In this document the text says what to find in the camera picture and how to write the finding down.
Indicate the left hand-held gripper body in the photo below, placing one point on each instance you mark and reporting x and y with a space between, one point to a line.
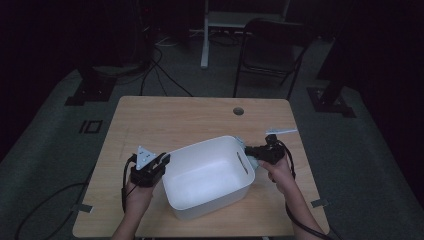
146 173

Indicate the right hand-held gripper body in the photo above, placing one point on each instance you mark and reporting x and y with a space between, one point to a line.
273 153

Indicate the white plastic storage bin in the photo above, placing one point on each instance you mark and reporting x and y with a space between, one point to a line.
206 180

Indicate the person's right hand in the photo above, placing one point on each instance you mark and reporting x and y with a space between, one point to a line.
281 176

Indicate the person's left hand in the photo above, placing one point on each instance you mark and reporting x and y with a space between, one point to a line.
140 198

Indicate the black stand base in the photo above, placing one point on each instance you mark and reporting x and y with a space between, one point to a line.
328 103
90 93

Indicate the black folding chair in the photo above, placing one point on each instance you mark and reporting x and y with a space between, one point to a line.
273 46

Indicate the white metal desk frame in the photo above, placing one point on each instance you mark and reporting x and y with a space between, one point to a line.
205 43

